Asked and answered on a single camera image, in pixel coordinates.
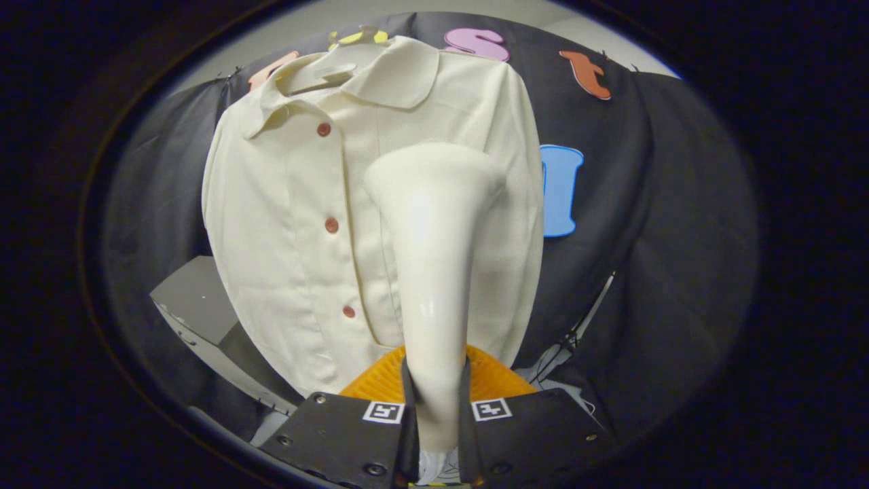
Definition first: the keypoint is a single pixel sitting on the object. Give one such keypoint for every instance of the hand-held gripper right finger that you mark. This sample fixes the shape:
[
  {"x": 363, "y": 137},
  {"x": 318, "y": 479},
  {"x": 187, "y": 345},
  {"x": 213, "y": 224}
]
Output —
[{"x": 468, "y": 448}]

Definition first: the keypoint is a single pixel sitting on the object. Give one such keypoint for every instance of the grey cabinet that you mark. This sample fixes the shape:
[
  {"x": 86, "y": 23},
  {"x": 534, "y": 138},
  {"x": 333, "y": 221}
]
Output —
[{"x": 197, "y": 292}]

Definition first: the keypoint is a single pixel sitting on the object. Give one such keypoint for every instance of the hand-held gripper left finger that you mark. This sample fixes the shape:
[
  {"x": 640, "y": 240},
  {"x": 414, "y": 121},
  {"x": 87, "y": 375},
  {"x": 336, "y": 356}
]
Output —
[{"x": 409, "y": 448}]

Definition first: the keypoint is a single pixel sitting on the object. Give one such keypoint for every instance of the grey metal stand pole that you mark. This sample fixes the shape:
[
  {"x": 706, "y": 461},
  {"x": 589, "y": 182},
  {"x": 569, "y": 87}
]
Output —
[{"x": 590, "y": 309}]

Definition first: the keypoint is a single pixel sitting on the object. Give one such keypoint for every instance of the cream button shirt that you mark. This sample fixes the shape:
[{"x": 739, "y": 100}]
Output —
[{"x": 285, "y": 224}]

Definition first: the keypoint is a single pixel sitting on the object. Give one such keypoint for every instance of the white garment steamer head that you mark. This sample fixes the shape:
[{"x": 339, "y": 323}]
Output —
[{"x": 434, "y": 272}]

